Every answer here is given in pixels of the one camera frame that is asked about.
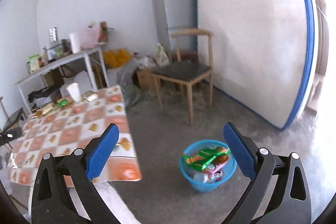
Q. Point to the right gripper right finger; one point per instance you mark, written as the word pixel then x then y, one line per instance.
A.
pixel 290 201

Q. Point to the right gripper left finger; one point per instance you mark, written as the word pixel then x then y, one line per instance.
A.
pixel 51 201

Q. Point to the pink candy bag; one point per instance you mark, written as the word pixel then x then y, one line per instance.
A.
pixel 214 171

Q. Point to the orange chips bag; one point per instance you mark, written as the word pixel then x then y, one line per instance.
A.
pixel 223 155

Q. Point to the green snack bag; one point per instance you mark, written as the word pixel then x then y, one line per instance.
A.
pixel 201 159

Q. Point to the blue trash basket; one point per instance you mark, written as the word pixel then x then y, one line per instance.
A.
pixel 198 179

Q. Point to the patterned tablecloth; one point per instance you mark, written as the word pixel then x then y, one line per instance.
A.
pixel 62 131

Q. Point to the orange snack packet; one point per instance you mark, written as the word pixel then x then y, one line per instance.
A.
pixel 37 114

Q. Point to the yellow snack packet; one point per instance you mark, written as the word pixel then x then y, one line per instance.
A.
pixel 47 108

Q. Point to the small green snack packet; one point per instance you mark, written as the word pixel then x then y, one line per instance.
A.
pixel 61 103

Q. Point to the black clothing pile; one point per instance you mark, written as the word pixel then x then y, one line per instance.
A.
pixel 44 93

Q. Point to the white paper cup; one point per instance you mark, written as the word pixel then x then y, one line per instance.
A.
pixel 74 92

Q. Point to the white side table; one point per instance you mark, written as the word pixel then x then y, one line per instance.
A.
pixel 88 54

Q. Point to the green packet on shelf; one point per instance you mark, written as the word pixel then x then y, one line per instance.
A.
pixel 34 62

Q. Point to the yellow plastic bag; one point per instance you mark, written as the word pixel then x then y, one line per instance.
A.
pixel 117 58

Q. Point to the paper towel roll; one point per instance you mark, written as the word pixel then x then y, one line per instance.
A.
pixel 75 43

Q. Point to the wooden chair black seat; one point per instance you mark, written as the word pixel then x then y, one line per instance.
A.
pixel 186 73

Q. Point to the white mattress blue edge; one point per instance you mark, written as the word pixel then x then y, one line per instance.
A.
pixel 265 52

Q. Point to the grey refrigerator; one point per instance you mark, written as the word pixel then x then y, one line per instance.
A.
pixel 173 15

